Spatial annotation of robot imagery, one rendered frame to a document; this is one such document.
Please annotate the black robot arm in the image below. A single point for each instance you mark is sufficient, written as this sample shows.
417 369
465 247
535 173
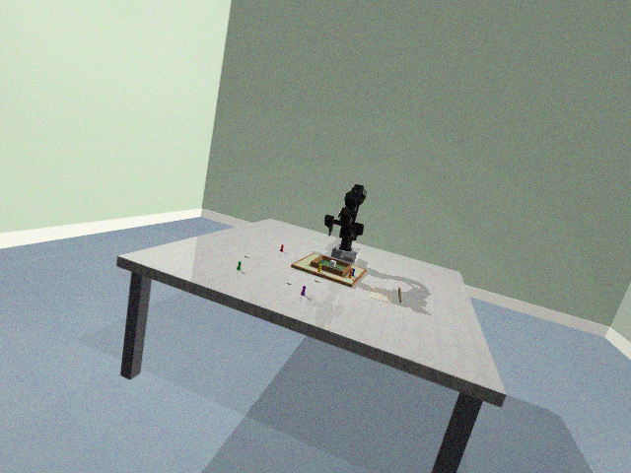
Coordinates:
353 200

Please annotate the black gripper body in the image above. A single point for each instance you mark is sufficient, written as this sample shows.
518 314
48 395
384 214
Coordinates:
344 222

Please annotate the wooden tray with green floor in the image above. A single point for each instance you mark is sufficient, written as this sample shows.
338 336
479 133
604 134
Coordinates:
340 268

